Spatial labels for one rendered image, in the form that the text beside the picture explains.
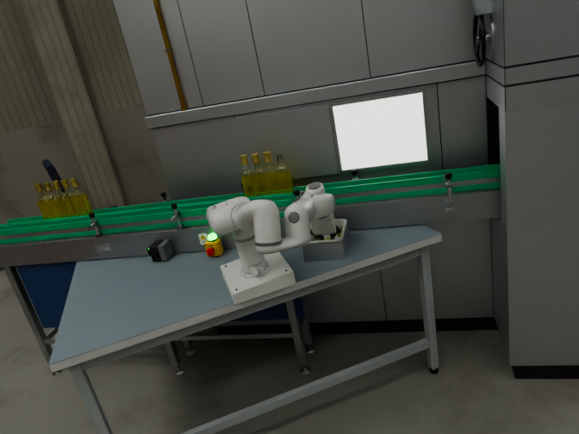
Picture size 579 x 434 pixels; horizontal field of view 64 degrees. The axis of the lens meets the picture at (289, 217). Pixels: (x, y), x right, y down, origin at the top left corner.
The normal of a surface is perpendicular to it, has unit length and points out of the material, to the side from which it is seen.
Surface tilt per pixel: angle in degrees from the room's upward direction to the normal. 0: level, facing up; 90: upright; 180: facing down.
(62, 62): 90
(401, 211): 90
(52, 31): 90
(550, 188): 90
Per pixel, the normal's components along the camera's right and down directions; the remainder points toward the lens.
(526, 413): -0.18, -0.92
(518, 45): -0.21, 0.39
